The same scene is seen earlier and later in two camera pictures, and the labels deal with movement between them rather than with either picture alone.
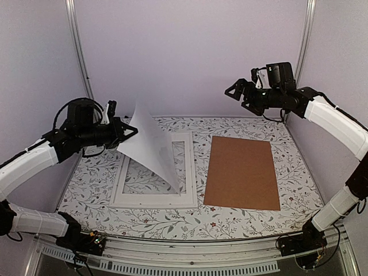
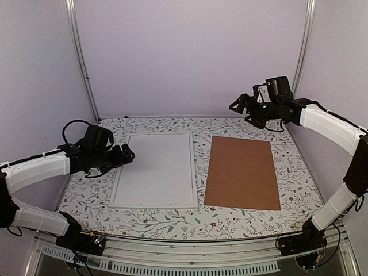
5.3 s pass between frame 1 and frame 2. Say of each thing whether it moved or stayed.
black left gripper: moved
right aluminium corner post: stayed
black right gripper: moved
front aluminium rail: stayed
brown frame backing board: stayed
